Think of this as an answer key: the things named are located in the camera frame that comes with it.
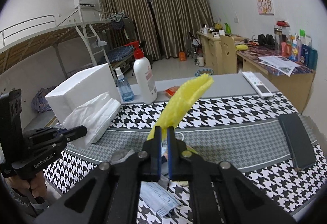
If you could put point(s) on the grey sock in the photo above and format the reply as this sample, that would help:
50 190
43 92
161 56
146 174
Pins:
121 156

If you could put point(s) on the red snack packet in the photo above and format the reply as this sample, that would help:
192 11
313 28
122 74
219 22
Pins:
171 91

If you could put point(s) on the anime girl poster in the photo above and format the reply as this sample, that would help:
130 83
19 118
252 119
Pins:
265 7

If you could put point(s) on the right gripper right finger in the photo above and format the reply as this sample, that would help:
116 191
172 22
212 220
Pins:
220 193

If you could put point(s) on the metal bunk bed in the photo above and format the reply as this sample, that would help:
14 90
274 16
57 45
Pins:
43 51

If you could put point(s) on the yellow foam sponge strip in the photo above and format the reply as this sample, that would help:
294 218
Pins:
180 103

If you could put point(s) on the white thermos jug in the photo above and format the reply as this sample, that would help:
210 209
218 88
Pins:
201 61

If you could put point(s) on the houndstooth table mat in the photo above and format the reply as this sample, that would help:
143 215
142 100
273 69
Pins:
243 130

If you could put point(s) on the printed paper sheets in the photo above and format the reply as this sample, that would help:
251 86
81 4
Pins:
280 63

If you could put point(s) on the black phone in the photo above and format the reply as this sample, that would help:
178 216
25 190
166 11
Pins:
298 141

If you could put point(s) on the person's left hand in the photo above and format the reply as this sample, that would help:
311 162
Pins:
27 194

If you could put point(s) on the blue spray bottle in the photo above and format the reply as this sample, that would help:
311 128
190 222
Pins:
123 85

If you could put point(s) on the orange floor container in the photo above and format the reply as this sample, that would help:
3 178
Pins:
182 56

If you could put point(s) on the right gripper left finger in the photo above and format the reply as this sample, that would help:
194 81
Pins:
109 193

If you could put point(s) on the white styrofoam box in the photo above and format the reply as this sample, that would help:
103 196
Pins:
80 88

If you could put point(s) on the white pump bottle red top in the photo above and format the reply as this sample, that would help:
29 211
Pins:
143 73

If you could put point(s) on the brown curtains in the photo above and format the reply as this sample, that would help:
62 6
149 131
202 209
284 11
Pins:
164 25

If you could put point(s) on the blue face mask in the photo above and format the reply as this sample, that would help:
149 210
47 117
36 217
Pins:
158 199

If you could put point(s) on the white remote control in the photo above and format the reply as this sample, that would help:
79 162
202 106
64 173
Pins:
257 84

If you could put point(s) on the blue plaid quilt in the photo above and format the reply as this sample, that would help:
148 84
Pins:
39 103

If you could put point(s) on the wooden chair smiley back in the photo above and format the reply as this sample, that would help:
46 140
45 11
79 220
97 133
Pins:
229 55

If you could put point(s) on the white air conditioner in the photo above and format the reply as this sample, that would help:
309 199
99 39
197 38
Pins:
84 2

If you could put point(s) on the white tissue sheets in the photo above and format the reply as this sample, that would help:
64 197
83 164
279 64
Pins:
96 115

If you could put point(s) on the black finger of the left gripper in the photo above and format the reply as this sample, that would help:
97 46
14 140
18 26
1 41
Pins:
72 134

